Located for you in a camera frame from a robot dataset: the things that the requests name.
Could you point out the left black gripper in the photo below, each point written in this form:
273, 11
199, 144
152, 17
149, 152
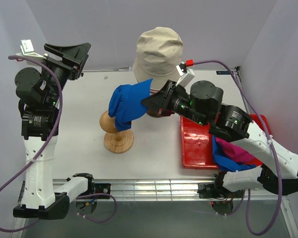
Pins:
75, 54

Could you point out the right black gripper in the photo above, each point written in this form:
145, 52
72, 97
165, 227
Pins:
160, 101

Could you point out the blue baseball cap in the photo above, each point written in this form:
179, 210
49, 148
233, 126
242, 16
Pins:
126, 104

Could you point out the beige bucket hat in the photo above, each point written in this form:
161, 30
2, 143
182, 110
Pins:
158, 53

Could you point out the blue and magenta hat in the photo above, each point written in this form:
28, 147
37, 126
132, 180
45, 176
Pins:
231, 158

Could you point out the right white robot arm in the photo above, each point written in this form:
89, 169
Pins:
203, 105

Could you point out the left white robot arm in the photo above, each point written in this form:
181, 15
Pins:
39, 88

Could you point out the cream mannequin head stand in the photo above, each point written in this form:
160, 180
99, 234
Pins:
156, 115

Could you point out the light wooden hat stand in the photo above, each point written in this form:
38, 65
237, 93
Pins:
115, 141

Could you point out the red plastic tray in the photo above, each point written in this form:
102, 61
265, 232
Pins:
196, 146

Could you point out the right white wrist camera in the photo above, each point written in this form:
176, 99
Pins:
186, 73

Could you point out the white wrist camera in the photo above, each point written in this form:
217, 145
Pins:
27, 50
186, 73

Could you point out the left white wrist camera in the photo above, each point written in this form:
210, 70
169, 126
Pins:
27, 50

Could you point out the aluminium front rail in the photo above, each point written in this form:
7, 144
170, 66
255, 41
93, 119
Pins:
151, 189

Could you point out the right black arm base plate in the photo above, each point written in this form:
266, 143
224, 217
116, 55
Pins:
207, 190

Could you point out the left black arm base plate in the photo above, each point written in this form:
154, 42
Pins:
101, 188

